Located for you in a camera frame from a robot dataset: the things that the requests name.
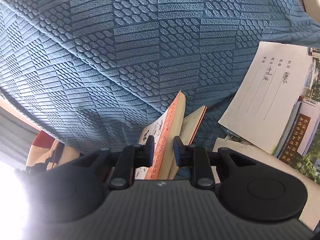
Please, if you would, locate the white notebook with photo cover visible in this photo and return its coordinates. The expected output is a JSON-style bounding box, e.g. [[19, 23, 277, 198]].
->
[[219, 41, 319, 183]]

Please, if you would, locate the white orange finance book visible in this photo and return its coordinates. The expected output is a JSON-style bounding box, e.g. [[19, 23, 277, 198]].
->
[[135, 92, 207, 180]]

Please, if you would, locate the blue textured pillow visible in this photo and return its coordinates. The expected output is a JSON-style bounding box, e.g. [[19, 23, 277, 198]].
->
[[1, 0, 319, 153]]

